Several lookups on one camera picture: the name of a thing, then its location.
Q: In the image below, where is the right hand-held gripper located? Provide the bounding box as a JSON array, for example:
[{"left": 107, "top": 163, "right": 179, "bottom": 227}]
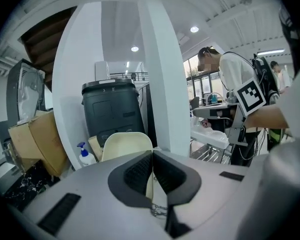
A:
[{"left": 192, "top": 77, "right": 267, "bottom": 147}]

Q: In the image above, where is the long ceiling light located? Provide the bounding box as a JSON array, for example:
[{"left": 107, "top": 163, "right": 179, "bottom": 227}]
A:
[{"left": 256, "top": 49, "right": 286, "bottom": 56}]

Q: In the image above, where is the cream plastic soap dish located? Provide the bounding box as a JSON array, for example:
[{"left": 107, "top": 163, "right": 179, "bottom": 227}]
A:
[{"left": 100, "top": 131, "right": 169, "bottom": 208}]

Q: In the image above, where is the person's white shirt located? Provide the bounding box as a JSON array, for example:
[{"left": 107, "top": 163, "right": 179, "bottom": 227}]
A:
[{"left": 277, "top": 57, "right": 300, "bottom": 140}]

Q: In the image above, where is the blue pump soap bottle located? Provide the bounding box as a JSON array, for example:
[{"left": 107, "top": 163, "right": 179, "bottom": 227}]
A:
[{"left": 76, "top": 141, "right": 97, "bottom": 168}]

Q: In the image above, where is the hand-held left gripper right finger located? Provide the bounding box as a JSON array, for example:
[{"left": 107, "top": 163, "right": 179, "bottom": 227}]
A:
[{"left": 152, "top": 150, "right": 203, "bottom": 208}]

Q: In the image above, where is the person's right forearm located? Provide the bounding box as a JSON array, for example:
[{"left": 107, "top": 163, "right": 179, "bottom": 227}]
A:
[{"left": 245, "top": 106, "right": 290, "bottom": 130}]

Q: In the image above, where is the black marble counter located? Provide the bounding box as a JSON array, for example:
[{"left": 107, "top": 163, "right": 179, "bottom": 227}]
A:
[{"left": 1, "top": 158, "right": 61, "bottom": 212}]

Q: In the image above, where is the brown cardboard box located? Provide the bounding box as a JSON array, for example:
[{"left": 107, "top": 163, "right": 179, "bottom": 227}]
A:
[{"left": 7, "top": 110, "right": 68, "bottom": 177}]

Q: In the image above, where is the white square column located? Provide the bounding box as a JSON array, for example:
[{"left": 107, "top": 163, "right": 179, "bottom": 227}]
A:
[{"left": 136, "top": 0, "right": 191, "bottom": 158}]

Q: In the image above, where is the brown wooden staircase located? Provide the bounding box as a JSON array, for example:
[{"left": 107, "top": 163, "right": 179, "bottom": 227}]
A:
[{"left": 19, "top": 5, "right": 78, "bottom": 93}]

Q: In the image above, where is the black plastic bin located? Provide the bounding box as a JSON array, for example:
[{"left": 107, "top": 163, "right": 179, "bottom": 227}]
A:
[{"left": 81, "top": 78, "right": 146, "bottom": 147}]

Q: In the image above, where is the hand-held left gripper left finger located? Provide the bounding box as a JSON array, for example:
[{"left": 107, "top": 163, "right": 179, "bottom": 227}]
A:
[{"left": 107, "top": 150, "right": 154, "bottom": 208}]

